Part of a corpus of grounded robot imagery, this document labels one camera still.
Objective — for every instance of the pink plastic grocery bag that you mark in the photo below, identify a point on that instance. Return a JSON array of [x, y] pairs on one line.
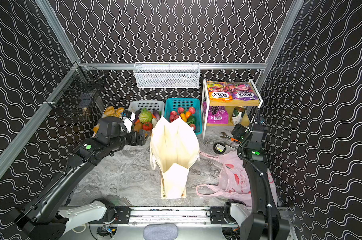
[[233, 180]]

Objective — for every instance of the metal base rail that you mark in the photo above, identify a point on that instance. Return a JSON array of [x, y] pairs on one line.
[[180, 216]]

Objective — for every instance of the orange Fox's candy bag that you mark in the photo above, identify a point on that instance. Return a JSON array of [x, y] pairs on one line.
[[219, 91]]

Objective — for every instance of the black tape measure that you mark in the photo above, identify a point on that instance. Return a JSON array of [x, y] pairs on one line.
[[219, 148]]

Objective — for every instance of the green cabbage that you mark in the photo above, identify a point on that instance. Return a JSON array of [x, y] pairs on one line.
[[145, 116]]

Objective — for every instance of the white wooden two-tier shelf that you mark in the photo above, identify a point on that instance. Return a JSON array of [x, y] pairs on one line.
[[229, 106]]

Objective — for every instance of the bun back right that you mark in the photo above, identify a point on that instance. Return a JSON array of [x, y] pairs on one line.
[[119, 112]]

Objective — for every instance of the green drink can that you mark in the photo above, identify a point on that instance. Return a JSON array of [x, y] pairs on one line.
[[237, 115]]

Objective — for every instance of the purple Fox's candy bag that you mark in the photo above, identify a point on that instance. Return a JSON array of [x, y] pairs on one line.
[[242, 91]]

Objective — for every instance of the teal plastic fruit basket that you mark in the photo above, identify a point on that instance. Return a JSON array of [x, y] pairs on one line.
[[189, 104]]

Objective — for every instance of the yellow pepper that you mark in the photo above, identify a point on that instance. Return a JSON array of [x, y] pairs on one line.
[[183, 117]]

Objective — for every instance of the white green corn cob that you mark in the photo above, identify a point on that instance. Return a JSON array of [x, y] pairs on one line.
[[154, 122]]

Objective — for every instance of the grey foam pad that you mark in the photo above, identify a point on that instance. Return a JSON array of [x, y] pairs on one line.
[[161, 232]]

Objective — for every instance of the white plastic vegetable basket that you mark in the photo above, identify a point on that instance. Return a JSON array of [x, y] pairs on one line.
[[136, 106]]

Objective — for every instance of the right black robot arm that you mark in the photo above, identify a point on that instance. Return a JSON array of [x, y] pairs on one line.
[[264, 222]]

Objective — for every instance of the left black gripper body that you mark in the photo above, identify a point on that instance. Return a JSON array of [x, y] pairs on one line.
[[140, 138]]

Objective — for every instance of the cream canvas tote bag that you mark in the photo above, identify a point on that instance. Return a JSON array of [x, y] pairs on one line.
[[174, 148]]

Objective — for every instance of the white wire wall basket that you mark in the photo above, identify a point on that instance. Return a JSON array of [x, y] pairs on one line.
[[167, 75]]

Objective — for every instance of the purple eggplant right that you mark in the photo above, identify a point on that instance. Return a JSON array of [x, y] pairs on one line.
[[156, 114]]

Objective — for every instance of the adjustable wrench orange handle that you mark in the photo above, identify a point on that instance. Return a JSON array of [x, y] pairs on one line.
[[225, 136]]

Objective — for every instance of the black wire wall basket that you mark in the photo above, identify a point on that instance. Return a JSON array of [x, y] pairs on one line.
[[77, 100]]

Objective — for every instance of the orange fruit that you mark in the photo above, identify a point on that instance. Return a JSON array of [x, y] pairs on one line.
[[188, 114]]

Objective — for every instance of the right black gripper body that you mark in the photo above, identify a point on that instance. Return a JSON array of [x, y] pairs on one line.
[[238, 132]]

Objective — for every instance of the purple grape candy bag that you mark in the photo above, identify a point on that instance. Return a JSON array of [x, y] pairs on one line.
[[217, 115]]

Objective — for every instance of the twisted bun back left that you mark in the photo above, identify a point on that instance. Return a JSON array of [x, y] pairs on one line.
[[109, 111]]

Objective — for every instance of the brown potato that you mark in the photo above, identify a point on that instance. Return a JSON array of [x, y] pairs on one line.
[[138, 127]]

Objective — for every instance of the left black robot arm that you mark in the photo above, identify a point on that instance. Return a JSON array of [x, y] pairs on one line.
[[43, 218]]

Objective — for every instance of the red tomato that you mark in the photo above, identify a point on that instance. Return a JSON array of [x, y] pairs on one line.
[[148, 126]]

